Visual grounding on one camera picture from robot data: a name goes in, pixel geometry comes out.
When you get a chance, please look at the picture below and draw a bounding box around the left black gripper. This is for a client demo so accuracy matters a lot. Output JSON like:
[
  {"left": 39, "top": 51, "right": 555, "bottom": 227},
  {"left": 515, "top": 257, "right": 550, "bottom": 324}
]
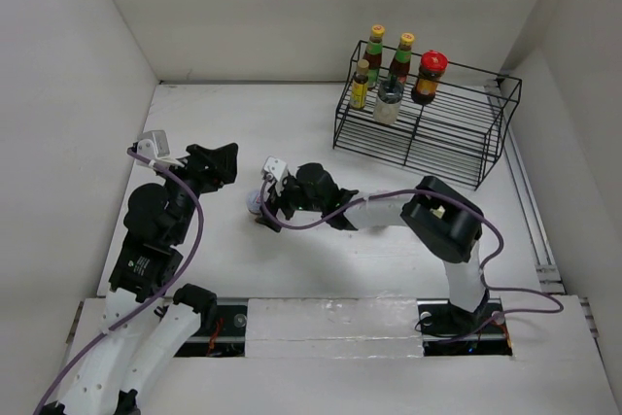
[{"left": 156, "top": 142, "right": 238, "bottom": 242}]

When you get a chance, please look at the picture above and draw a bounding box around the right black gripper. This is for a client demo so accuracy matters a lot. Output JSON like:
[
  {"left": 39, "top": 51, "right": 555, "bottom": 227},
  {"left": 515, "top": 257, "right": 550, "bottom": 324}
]
[{"left": 255, "top": 174, "right": 326, "bottom": 232}]

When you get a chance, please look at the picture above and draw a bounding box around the white lid glass jar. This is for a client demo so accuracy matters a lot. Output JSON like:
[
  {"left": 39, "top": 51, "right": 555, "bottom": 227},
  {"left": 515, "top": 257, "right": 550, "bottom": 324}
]
[{"left": 246, "top": 190, "right": 262, "bottom": 221}]

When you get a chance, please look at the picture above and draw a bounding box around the small yellow label bottle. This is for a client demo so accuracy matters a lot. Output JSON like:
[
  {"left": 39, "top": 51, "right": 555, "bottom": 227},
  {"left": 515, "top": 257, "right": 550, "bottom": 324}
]
[{"left": 349, "top": 59, "right": 369, "bottom": 110}]

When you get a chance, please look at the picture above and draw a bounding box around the black cap spice shaker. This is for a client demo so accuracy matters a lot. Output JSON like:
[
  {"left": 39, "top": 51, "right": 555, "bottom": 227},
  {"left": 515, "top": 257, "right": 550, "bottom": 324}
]
[{"left": 373, "top": 76, "right": 403, "bottom": 125}]

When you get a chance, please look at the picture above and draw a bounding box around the green label sauce bottle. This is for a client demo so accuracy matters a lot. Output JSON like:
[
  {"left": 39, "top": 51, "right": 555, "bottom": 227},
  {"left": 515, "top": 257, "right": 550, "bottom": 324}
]
[
  {"left": 363, "top": 24, "right": 385, "bottom": 90},
  {"left": 388, "top": 32, "right": 415, "bottom": 85}
]

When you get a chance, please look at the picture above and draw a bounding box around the red lid dark sauce jar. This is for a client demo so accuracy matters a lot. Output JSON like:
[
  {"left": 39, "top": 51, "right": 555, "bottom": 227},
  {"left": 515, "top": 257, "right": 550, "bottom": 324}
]
[{"left": 411, "top": 51, "right": 448, "bottom": 106}]

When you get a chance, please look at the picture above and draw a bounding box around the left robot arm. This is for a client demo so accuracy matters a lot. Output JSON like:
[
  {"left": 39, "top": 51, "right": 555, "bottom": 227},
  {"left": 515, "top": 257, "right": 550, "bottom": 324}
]
[{"left": 35, "top": 132, "right": 239, "bottom": 414}]

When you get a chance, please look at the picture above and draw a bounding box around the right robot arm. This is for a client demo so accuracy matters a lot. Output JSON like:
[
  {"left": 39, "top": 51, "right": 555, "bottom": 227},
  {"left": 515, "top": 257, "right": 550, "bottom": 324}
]
[{"left": 257, "top": 156, "right": 490, "bottom": 336}]

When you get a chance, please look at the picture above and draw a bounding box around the yellow cap spice jar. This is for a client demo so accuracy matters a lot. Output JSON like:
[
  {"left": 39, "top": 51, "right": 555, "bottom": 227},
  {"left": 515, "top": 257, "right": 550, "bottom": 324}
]
[{"left": 433, "top": 208, "right": 445, "bottom": 219}]

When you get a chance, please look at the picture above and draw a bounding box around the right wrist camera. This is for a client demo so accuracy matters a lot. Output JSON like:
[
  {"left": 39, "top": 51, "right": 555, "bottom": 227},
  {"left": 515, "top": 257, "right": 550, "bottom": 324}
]
[{"left": 261, "top": 156, "right": 290, "bottom": 195}]

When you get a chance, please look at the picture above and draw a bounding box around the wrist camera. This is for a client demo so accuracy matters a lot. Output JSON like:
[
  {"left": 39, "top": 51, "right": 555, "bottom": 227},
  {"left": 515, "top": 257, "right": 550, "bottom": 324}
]
[
  {"left": 261, "top": 156, "right": 290, "bottom": 195},
  {"left": 135, "top": 129, "right": 170, "bottom": 162}
]

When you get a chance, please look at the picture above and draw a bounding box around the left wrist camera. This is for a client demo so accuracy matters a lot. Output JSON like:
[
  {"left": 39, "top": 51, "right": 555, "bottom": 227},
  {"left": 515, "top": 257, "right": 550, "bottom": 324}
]
[{"left": 135, "top": 129, "right": 170, "bottom": 162}]

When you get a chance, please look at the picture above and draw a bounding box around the black wire rack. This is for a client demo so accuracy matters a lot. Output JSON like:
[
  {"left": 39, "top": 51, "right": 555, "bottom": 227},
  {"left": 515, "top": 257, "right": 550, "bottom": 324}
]
[{"left": 332, "top": 62, "right": 522, "bottom": 189}]

